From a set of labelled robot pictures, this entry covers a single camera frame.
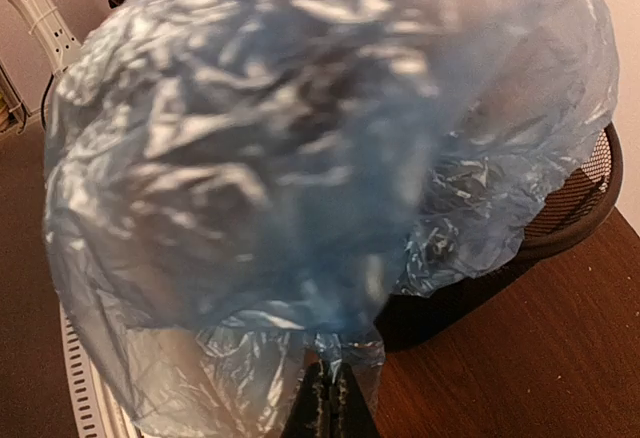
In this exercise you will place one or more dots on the blue plastic trash bag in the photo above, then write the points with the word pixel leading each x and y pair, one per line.
pixel 232 184

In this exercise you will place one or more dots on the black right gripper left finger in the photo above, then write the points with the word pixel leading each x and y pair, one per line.
pixel 310 413

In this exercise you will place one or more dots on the black mesh trash bin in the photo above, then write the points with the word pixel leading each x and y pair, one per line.
pixel 570 216

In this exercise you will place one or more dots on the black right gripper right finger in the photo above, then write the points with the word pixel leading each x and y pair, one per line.
pixel 350 416

